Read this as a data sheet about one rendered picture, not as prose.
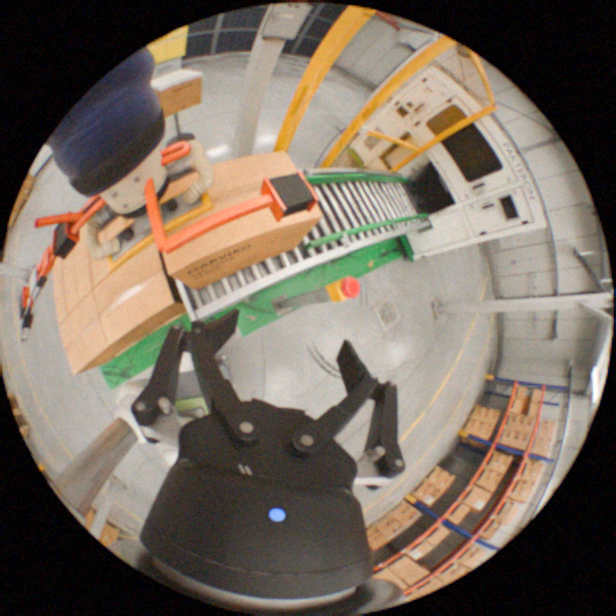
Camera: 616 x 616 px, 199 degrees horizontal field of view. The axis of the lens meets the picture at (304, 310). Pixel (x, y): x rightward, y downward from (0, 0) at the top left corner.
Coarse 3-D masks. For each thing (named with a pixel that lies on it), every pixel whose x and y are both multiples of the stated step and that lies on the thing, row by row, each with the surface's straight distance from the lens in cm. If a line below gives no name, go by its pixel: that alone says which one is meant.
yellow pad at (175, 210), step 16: (176, 208) 52; (192, 208) 50; (208, 208) 50; (128, 224) 59; (176, 224) 50; (128, 240) 55; (144, 240) 52; (112, 256) 57; (128, 256) 54; (112, 272) 58
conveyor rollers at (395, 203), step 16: (320, 192) 138; (336, 192) 147; (352, 192) 160; (368, 192) 172; (384, 192) 194; (400, 192) 217; (336, 208) 137; (352, 208) 149; (368, 208) 162; (384, 208) 175; (400, 208) 197; (320, 224) 124; (336, 224) 128; (352, 224) 140; (400, 224) 188; (304, 240) 112; (352, 240) 131; (240, 272) 99; (256, 272) 99; (272, 272) 101; (192, 288) 101; (208, 288) 99; (224, 288) 98
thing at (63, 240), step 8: (64, 224) 64; (72, 224) 61; (56, 232) 67; (64, 232) 62; (56, 240) 65; (64, 240) 58; (72, 240) 60; (56, 248) 63; (64, 248) 62; (72, 248) 61; (56, 256) 62; (64, 256) 63
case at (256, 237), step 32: (256, 160) 85; (288, 160) 89; (224, 192) 72; (256, 192) 72; (192, 224) 67; (256, 224) 64; (288, 224) 66; (192, 256) 62; (224, 256) 68; (256, 256) 87
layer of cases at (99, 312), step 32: (160, 256) 116; (64, 288) 184; (96, 288) 144; (128, 288) 122; (160, 288) 109; (64, 320) 181; (96, 320) 142; (128, 320) 121; (160, 320) 136; (96, 352) 146
